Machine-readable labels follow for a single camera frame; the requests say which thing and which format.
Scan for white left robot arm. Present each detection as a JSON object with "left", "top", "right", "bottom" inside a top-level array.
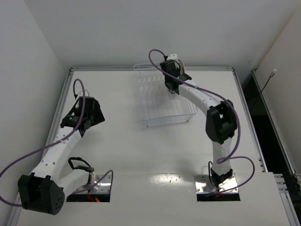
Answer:
[{"left": 17, "top": 97, "right": 105, "bottom": 215}]

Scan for white wire dish rack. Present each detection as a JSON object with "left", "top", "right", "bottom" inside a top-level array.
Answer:
[{"left": 133, "top": 63, "right": 198, "bottom": 127}]

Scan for aluminium table frame rail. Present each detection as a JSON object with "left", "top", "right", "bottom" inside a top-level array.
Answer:
[{"left": 7, "top": 67, "right": 76, "bottom": 226}]

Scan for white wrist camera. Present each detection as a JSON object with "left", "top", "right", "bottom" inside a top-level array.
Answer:
[
  {"left": 77, "top": 89, "right": 90, "bottom": 97},
  {"left": 165, "top": 54, "right": 178, "bottom": 61}
]

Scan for white plate with orange sunburst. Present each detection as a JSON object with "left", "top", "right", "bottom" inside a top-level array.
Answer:
[{"left": 178, "top": 59, "right": 185, "bottom": 74}]

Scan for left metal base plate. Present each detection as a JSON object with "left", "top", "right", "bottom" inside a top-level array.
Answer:
[{"left": 76, "top": 174, "right": 111, "bottom": 194}]

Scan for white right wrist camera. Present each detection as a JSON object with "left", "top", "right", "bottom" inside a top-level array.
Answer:
[{"left": 165, "top": 54, "right": 178, "bottom": 61}]

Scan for metal base plate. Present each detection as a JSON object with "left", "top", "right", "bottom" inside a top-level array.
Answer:
[
  {"left": 195, "top": 175, "right": 239, "bottom": 194},
  {"left": 76, "top": 174, "right": 111, "bottom": 194}
]

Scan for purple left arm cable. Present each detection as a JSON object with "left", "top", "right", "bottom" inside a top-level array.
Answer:
[{"left": 0, "top": 79, "right": 114, "bottom": 207}]

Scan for black hanging wall cable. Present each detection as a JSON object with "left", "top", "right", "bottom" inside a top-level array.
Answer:
[{"left": 248, "top": 68, "right": 277, "bottom": 113}]

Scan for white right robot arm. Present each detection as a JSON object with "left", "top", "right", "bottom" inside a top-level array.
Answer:
[{"left": 159, "top": 59, "right": 238, "bottom": 187}]

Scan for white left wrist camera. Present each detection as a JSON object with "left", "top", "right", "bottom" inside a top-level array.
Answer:
[{"left": 77, "top": 89, "right": 90, "bottom": 97}]

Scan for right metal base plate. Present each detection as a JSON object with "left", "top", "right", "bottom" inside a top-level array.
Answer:
[{"left": 195, "top": 175, "right": 239, "bottom": 194}]

